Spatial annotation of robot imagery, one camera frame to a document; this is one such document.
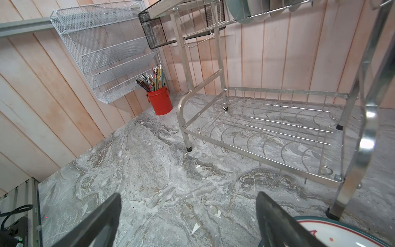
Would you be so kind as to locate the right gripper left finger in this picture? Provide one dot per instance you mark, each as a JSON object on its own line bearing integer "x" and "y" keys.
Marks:
{"x": 98, "y": 229}

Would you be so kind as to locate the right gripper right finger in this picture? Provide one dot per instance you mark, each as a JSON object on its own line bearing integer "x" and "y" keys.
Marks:
{"x": 278, "y": 228}

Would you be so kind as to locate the orange sunburst plate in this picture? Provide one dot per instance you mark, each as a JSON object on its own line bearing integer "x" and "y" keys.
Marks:
{"x": 336, "y": 234}

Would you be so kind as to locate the steel dish rack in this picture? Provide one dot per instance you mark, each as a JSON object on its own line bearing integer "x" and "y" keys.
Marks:
{"x": 297, "y": 89}

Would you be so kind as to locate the pale green glass plate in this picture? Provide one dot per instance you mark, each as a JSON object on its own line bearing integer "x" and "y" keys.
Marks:
{"x": 239, "y": 10}

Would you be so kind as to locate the red pencil cup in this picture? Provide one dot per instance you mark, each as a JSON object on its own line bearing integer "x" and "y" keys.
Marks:
{"x": 160, "y": 101}

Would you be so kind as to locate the pencils bundle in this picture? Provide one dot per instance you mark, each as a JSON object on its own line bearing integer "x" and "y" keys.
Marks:
{"x": 152, "y": 80}

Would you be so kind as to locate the white mesh wall shelf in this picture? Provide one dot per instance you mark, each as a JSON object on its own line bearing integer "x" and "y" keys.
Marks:
{"x": 108, "y": 45}

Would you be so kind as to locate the black mesh wall basket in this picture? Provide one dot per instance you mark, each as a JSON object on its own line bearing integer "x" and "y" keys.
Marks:
{"x": 191, "y": 22}

